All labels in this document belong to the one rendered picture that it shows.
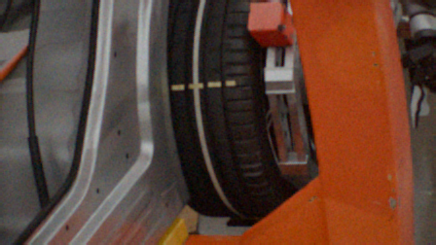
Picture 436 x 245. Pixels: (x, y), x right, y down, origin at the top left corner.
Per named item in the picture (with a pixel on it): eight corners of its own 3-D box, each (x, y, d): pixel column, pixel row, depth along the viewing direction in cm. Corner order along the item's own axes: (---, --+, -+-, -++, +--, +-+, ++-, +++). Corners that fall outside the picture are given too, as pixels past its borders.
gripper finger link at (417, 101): (427, 133, 198) (439, 94, 198) (412, 127, 195) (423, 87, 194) (419, 130, 201) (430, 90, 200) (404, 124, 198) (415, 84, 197)
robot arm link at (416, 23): (423, 11, 197) (401, 24, 203) (427, 27, 195) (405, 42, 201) (443, 21, 201) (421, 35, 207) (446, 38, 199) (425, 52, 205)
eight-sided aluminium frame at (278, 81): (344, 130, 268) (308, -51, 247) (364, 130, 266) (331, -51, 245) (289, 234, 223) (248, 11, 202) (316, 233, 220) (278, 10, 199)
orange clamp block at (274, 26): (263, 19, 213) (248, 2, 205) (296, 17, 210) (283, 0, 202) (261, 48, 211) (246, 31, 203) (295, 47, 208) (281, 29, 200)
